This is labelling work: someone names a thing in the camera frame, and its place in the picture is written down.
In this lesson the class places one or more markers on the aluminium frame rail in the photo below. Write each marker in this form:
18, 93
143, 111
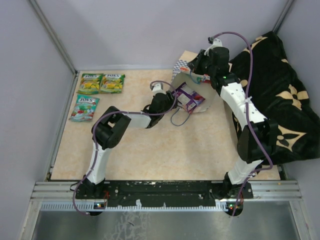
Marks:
262, 190

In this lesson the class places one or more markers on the fruits candy bag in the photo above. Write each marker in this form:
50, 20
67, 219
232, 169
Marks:
203, 79

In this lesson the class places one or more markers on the black floral blanket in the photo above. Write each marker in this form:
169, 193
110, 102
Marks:
278, 93

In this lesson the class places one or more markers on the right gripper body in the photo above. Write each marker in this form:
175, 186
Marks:
203, 65

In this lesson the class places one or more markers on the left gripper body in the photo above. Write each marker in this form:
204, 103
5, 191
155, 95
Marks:
169, 103

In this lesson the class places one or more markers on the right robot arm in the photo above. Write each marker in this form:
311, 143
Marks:
257, 139

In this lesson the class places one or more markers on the teal snack bag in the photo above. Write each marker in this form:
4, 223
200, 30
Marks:
84, 108

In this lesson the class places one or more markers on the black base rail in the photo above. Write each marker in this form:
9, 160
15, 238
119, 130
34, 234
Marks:
176, 193

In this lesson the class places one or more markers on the purple snack bag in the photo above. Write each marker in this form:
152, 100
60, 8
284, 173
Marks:
187, 98

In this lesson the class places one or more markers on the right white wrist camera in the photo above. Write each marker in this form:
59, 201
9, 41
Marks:
214, 43

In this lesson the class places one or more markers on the blue checkered paper bag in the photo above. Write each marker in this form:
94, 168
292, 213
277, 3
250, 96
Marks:
182, 74

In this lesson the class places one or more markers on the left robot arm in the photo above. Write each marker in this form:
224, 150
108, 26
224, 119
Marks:
107, 133

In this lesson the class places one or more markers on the green candy bag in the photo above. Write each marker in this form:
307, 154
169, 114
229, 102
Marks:
90, 83
112, 83

